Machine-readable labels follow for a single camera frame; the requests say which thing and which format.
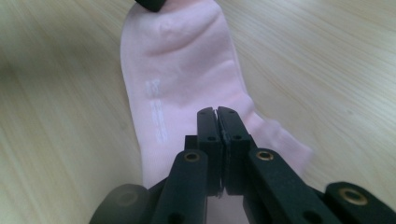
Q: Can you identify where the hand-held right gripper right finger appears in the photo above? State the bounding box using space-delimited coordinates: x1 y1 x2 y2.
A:
216 105 258 196

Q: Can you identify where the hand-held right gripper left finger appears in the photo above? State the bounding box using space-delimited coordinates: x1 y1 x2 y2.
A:
184 106 224 198

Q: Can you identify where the pink ankle sock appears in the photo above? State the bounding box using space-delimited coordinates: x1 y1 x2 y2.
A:
120 0 314 224

